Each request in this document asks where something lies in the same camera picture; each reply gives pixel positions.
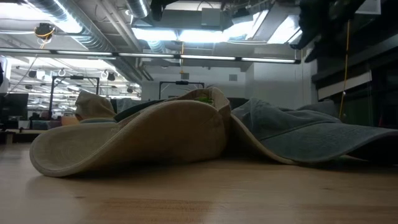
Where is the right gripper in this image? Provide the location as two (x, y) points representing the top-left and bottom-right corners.
(290, 0), (368, 62)

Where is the black cabinet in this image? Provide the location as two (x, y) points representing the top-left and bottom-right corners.
(226, 97), (249, 110)

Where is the long LED light bar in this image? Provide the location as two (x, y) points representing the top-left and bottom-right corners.
(0, 47), (302, 65)

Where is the green artificial succulent plant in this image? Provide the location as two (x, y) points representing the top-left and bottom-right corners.
(183, 83), (216, 105)

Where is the ceiling light panel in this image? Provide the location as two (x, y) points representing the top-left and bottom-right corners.
(132, 27), (233, 44)

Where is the translucent orange bin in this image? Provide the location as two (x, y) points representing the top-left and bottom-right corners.
(60, 115), (81, 126)

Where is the black monitor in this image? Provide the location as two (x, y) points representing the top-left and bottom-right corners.
(0, 92), (29, 121)

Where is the black frame stand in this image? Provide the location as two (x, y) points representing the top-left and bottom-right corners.
(49, 75), (101, 116)
(159, 80), (205, 101)

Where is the small silver ventilation duct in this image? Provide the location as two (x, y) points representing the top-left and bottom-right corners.
(126, 0), (150, 19)

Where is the large silver ventilation duct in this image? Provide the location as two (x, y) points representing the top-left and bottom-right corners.
(26, 0), (118, 53)

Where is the yellow cord reel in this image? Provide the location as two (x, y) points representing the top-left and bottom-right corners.
(33, 22), (57, 41)

